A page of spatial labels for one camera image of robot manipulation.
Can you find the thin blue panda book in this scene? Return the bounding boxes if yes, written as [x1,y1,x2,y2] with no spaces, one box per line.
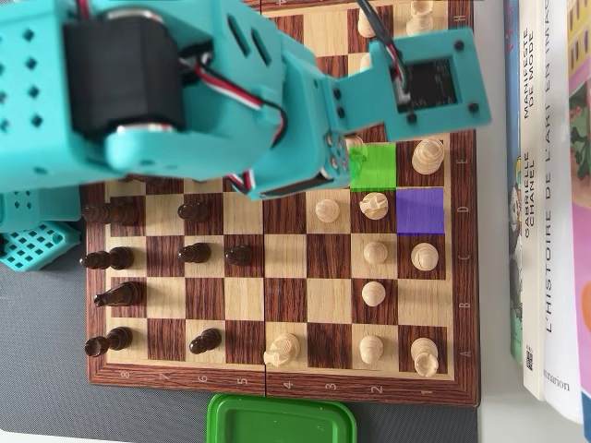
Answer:
[502,0,528,366]

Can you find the dark wooden rook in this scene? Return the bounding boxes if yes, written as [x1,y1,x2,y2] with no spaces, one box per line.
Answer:
[84,325,135,358]

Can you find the dark wooden queen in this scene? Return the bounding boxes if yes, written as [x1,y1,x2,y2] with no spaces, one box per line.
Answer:
[81,201,140,226]

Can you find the grey table mat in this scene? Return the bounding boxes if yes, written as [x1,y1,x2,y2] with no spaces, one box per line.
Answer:
[0,257,479,443]

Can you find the red white black servo wire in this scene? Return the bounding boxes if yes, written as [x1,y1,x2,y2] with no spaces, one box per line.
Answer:
[224,168,258,196]
[177,39,288,145]

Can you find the black camera cable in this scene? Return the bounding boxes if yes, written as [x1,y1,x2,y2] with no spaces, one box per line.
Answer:
[357,0,410,101]

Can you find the light wooden rook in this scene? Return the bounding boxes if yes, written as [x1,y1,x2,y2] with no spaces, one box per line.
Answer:
[405,0,438,38]
[410,337,440,377]

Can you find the light wooden king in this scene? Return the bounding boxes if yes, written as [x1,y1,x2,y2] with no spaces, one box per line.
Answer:
[411,138,446,176]

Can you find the wooden folding chessboard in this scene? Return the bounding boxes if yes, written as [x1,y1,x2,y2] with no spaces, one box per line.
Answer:
[82,0,482,408]

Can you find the dark wooden pawn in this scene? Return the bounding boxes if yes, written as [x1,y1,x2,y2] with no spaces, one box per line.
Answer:
[188,327,223,356]
[177,201,212,223]
[223,244,254,268]
[177,242,212,265]

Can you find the light wooden bishop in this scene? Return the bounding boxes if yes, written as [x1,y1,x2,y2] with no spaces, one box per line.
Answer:
[410,242,439,272]

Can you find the white Gabrielle Chanel book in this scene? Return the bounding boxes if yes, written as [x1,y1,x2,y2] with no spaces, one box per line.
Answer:
[516,0,549,401]

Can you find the green plastic container lid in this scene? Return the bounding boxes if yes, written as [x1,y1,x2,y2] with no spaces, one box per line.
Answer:
[206,391,357,443]

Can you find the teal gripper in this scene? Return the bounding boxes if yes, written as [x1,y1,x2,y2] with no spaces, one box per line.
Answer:
[244,53,352,200]

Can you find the dark wooden bishop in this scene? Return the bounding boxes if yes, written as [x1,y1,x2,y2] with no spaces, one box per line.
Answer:
[79,245,136,272]

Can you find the dark wooden knight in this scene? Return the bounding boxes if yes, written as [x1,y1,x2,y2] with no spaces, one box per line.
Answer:
[93,280,145,309]

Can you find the white art history book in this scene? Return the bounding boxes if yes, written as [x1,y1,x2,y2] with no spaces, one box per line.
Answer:
[539,0,591,425]

